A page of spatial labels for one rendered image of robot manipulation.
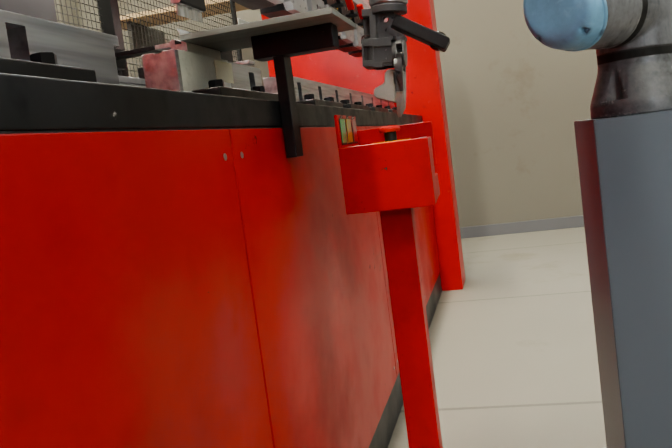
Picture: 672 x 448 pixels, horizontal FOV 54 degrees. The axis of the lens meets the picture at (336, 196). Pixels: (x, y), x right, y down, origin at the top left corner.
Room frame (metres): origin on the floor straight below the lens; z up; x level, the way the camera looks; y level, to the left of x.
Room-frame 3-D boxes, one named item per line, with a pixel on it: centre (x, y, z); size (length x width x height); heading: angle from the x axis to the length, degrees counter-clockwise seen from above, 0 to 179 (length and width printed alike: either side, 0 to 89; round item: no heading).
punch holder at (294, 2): (1.77, 0.07, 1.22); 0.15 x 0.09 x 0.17; 166
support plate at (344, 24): (1.17, 0.07, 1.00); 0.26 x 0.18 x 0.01; 76
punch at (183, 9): (1.21, 0.22, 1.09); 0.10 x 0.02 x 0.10; 166
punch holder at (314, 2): (1.96, 0.02, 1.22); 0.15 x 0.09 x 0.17; 166
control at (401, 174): (1.27, -0.11, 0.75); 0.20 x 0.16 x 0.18; 168
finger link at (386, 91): (1.30, -0.13, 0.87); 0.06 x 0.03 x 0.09; 78
